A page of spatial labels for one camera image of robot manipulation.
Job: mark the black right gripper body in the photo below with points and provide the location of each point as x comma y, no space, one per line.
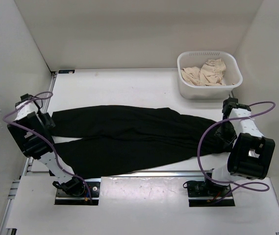
226,132

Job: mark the black trousers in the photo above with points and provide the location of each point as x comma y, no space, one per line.
115,139

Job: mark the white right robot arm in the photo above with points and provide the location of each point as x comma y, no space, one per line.
251,153

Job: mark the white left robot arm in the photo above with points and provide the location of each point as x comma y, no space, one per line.
31,130

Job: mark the beige trousers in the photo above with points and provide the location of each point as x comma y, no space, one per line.
210,74

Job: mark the white plastic laundry basket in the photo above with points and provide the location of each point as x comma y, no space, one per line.
231,80

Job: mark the dark label sticker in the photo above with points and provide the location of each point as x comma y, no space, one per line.
66,71

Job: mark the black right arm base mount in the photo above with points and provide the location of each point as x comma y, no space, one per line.
208,194

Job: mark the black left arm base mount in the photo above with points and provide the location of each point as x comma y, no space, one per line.
77,193

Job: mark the aluminium table edge rail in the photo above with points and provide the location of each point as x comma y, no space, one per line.
148,173

